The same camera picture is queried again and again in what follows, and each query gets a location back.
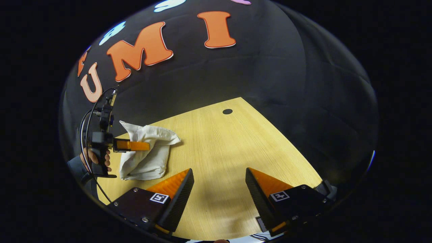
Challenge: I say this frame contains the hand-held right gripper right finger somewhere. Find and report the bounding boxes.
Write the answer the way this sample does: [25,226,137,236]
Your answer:
[245,167,333,237]

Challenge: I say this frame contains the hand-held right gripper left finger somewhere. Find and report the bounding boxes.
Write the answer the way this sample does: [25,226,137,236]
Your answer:
[107,168,195,235]

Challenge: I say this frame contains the white jeans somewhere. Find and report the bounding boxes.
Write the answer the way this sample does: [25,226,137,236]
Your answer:
[119,121,181,181]

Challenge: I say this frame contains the black cable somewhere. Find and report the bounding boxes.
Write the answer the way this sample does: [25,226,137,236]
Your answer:
[79,87,117,204]

